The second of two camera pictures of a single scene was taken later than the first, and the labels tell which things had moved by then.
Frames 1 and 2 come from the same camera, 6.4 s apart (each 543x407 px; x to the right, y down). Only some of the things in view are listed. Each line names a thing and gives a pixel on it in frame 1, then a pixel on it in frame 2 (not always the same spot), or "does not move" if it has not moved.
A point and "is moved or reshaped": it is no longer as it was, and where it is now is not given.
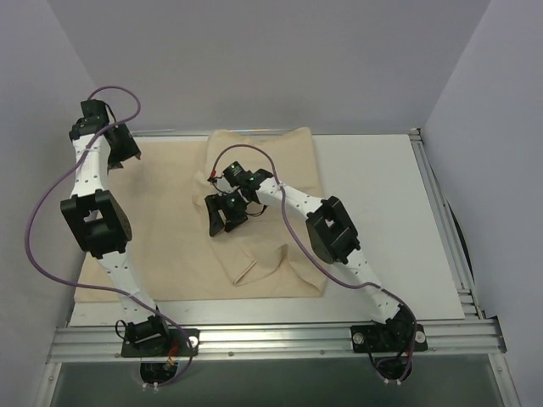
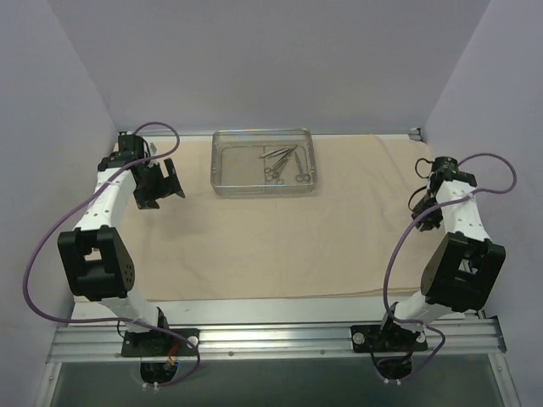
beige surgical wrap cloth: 267,254 is moved or reshaped
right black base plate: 383,339 does not move
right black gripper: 226,213 to 424,216
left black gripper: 123,146 to 157,182
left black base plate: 177,344 does not move
